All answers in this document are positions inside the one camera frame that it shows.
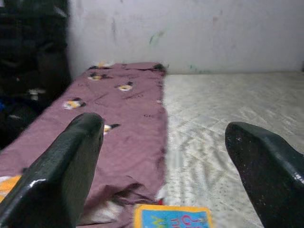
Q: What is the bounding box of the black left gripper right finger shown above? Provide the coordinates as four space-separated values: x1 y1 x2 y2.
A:
225 122 304 228

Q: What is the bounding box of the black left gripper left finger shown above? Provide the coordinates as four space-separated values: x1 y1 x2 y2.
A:
0 113 105 228

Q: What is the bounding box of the blue yellow children's book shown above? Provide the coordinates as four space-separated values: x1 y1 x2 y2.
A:
133 203 214 228

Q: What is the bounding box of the quilted beige mattress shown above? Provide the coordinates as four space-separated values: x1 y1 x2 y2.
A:
156 71 304 228

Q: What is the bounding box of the purple cartoon print blanket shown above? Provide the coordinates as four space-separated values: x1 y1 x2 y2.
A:
0 61 170 228

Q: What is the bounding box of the black bag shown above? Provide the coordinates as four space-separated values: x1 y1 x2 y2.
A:
0 0 72 151

